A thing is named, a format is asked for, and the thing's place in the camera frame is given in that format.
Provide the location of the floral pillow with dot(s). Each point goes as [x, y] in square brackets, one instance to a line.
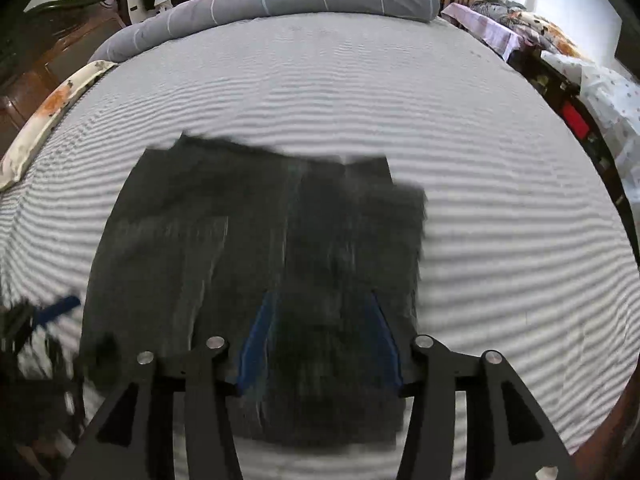
[45, 110]

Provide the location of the purple cloth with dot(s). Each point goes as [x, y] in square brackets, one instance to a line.
[485, 27]

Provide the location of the dark wooden headboard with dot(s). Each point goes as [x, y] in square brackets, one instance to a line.
[30, 75]

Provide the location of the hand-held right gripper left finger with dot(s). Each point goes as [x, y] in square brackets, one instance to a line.
[255, 340]

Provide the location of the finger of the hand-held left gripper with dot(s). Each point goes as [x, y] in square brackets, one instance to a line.
[60, 307]

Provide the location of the grey white striped bed sheet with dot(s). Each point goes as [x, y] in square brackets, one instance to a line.
[350, 85]

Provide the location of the white printed sheet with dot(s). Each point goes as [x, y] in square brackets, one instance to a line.
[610, 95]

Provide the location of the floral blanket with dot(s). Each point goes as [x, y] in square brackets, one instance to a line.
[540, 25]

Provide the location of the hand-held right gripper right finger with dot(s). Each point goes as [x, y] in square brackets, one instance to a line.
[386, 345]

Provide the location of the dark grey pants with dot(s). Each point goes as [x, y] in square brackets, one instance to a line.
[200, 240]

